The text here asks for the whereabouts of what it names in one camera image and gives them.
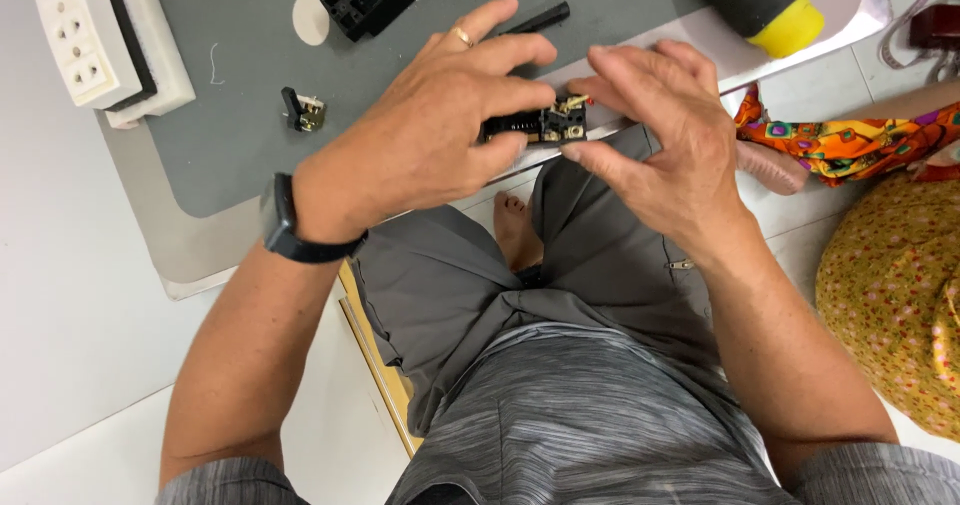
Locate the person's left hand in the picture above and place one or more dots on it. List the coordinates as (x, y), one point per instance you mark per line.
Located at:
(420, 130)

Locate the person's right hand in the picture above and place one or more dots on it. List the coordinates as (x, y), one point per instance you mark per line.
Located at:
(682, 152)

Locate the black socket core with brass contacts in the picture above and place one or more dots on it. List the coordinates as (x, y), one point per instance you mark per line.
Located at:
(559, 124)

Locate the small black brass contact part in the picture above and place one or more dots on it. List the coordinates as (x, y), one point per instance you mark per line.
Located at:
(306, 111)

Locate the person's bare foot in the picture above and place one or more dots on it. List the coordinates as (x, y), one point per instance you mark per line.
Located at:
(516, 227)

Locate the person's grey shorts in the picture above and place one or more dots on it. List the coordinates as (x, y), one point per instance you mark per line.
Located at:
(600, 265)

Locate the black plastic rod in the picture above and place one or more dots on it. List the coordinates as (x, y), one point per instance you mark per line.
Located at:
(540, 19)

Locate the black wristwatch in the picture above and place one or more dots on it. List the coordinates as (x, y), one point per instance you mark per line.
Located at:
(283, 224)

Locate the grey placemat with cutlery print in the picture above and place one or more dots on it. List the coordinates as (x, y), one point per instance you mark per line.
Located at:
(247, 152)

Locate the yellow wooden stool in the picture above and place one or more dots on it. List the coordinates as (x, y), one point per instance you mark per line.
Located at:
(379, 370)

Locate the pink measuring tape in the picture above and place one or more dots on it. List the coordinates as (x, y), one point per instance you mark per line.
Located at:
(904, 29)

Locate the silver metal tray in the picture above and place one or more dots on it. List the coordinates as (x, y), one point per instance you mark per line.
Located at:
(187, 254)

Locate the dark red box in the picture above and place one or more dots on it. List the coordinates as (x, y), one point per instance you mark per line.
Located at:
(937, 26)

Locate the person's grey striped shirt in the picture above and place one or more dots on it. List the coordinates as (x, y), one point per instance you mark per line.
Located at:
(570, 422)

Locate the white multi-socket power strip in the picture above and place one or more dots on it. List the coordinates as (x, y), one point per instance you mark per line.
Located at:
(94, 36)

